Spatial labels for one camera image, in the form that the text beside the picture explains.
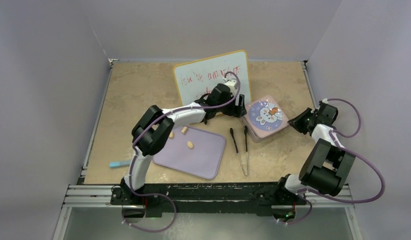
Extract metal tweezers black tips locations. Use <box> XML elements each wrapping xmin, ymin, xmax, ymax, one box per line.
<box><xmin>229</xmin><ymin>125</ymin><xmax>250</xmax><ymax>177</ymax></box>

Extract silver metal box lid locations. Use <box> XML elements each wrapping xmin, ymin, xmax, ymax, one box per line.
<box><xmin>243</xmin><ymin>95</ymin><xmax>289</xmax><ymax>123</ymax></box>

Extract lilac plastic tray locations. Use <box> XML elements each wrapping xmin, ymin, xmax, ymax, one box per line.
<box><xmin>152</xmin><ymin>126</ymin><xmax>226</xmax><ymax>180</ymax></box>

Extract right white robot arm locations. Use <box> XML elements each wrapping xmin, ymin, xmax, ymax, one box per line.
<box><xmin>274</xmin><ymin>99</ymin><xmax>355</xmax><ymax>204</ymax></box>

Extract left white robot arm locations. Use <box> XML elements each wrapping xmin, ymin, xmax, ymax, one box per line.
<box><xmin>120</xmin><ymin>80</ymin><xmax>247</xmax><ymax>205</ymax></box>

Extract beige square chocolate top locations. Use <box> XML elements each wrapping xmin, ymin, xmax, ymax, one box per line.
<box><xmin>181</xmin><ymin>126</ymin><xmax>188</xmax><ymax>135</ymax></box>

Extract white oval chocolate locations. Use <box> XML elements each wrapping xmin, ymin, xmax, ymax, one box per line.
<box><xmin>187</xmin><ymin>141</ymin><xmax>194</xmax><ymax>149</ymax></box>

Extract yellow framed whiteboard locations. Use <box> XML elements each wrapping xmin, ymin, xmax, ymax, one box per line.
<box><xmin>173</xmin><ymin>50</ymin><xmax>251</xmax><ymax>122</ymax></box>

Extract light blue marker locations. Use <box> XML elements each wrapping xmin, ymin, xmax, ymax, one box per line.
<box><xmin>109</xmin><ymin>160</ymin><xmax>132</xmax><ymax>168</ymax></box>

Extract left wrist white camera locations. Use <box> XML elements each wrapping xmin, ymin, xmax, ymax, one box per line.
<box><xmin>224</xmin><ymin>78</ymin><xmax>240</xmax><ymax>96</ymax></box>

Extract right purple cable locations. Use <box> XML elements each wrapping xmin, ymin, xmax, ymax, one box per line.
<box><xmin>298</xmin><ymin>97</ymin><xmax>386</xmax><ymax>205</ymax></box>

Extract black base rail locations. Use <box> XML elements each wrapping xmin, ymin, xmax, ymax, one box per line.
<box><xmin>110</xmin><ymin>177</ymin><xmax>306</xmax><ymax>218</ymax></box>

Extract lower purple cable loop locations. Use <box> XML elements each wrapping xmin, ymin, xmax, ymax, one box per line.
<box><xmin>121</xmin><ymin>192</ymin><xmax>177</xmax><ymax>233</ymax></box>

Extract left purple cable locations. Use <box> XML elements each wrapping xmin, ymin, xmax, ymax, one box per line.
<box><xmin>129</xmin><ymin>71</ymin><xmax>242</xmax><ymax>200</ymax></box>

